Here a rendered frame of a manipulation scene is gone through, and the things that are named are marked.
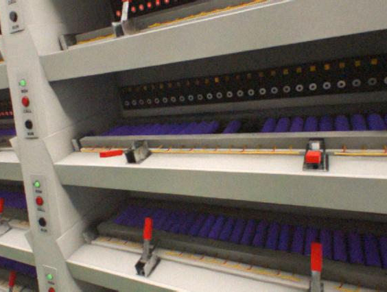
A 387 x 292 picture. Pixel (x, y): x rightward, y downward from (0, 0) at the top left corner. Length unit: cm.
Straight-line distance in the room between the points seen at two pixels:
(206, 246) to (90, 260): 23
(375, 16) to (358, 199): 19
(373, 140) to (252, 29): 19
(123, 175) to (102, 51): 20
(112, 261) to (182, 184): 23
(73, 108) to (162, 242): 32
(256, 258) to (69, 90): 46
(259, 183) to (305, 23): 19
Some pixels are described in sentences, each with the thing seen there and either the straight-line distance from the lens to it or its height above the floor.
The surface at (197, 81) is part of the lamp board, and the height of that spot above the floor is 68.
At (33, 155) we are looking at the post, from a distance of 62.
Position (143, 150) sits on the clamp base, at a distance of 46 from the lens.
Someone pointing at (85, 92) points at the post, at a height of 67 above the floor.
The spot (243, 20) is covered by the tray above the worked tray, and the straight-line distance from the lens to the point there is 37.
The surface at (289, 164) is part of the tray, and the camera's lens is 37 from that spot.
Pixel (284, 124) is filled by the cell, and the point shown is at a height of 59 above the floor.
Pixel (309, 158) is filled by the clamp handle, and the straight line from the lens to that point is 29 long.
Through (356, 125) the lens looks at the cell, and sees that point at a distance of 44.
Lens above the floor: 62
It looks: 8 degrees down
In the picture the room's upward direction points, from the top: 3 degrees counter-clockwise
